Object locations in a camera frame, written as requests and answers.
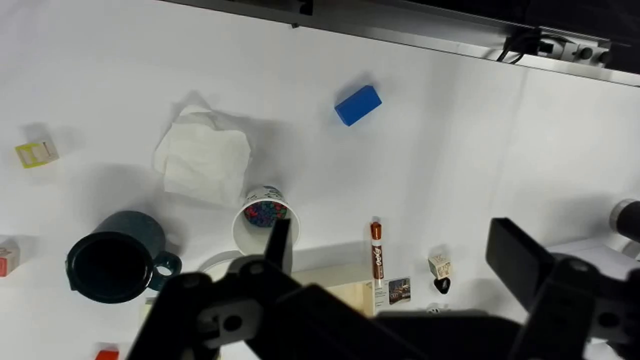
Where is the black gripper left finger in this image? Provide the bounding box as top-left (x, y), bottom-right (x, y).
top-left (262, 218), bottom-right (294, 276)

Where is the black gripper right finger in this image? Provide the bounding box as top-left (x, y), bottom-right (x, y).
top-left (485, 216), bottom-right (556, 316)

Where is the blue rectangular block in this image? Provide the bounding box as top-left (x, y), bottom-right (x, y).
top-left (333, 82), bottom-right (386, 128)

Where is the small red block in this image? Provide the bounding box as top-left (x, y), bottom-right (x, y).
top-left (93, 342), bottom-right (124, 360)

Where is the patterned white paper cup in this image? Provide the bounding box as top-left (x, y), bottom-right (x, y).
top-left (231, 184), bottom-right (301, 259)

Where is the pale wooden box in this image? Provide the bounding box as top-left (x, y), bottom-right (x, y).
top-left (286, 243), bottom-right (379, 318)

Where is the white plate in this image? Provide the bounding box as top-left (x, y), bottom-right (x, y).
top-left (197, 249), bottom-right (246, 283)

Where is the white cube with black mark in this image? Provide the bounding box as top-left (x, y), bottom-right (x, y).
top-left (427, 247), bottom-right (456, 296)

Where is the red white marker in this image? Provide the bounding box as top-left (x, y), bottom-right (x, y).
top-left (368, 216), bottom-right (388, 291)

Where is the small photo card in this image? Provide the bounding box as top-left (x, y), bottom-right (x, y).
top-left (386, 276), bottom-right (414, 307)

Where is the dark teal mug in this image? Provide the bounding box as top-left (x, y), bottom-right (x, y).
top-left (64, 208), bottom-right (185, 307)

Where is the small pale yellow cube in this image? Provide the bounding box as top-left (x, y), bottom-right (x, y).
top-left (15, 138), bottom-right (61, 170)

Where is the small red white object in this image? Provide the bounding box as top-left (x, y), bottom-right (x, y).
top-left (0, 237), bottom-right (22, 278)

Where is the black cable bundle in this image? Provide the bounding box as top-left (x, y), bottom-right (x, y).
top-left (497, 27), bottom-right (544, 67)

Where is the aluminium frame rail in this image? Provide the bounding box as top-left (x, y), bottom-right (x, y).
top-left (162, 0), bottom-right (640, 89)

